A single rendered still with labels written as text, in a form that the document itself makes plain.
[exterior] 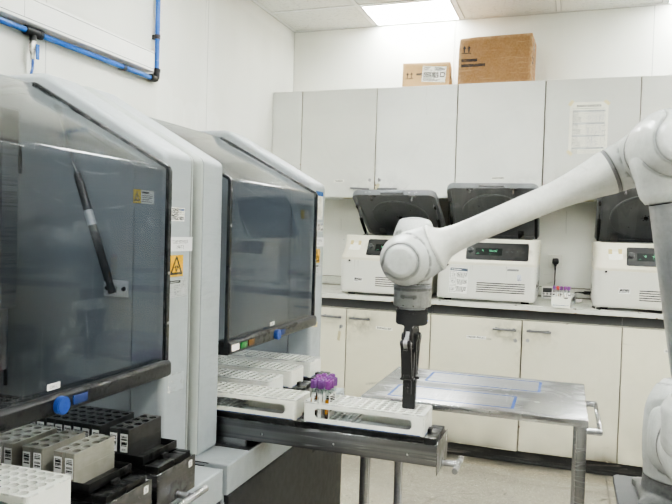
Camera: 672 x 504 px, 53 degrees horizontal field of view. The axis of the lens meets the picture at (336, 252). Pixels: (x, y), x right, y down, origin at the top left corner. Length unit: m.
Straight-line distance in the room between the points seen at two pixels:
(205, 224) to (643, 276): 2.73
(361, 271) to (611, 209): 1.48
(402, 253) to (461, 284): 2.56
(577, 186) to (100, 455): 1.11
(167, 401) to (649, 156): 1.09
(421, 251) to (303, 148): 3.19
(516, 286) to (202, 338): 2.53
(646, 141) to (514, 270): 2.55
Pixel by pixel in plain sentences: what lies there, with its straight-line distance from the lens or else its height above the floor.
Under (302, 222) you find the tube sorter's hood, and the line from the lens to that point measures 2.11.
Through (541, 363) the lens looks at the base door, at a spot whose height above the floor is 0.58.
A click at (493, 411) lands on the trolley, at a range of 1.86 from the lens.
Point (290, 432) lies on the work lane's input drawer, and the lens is 1.67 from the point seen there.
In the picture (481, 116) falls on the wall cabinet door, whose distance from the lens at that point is 4.22.
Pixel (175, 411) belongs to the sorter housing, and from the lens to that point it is 1.56.
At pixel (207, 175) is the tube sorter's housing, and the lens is 1.61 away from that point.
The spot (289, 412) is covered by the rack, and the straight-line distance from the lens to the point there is 1.68.
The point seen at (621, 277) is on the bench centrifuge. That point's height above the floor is 1.08.
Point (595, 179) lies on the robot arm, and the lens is 1.55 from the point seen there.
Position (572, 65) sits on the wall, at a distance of 4.59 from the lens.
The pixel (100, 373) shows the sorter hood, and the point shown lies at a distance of 1.31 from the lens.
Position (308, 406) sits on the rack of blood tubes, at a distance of 1.66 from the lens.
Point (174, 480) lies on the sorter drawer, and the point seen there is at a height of 0.78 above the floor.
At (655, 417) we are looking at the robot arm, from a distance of 1.63.
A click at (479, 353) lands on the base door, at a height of 0.61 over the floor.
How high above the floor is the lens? 1.28
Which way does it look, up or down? 2 degrees down
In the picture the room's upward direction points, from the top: 2 degrees clockwise
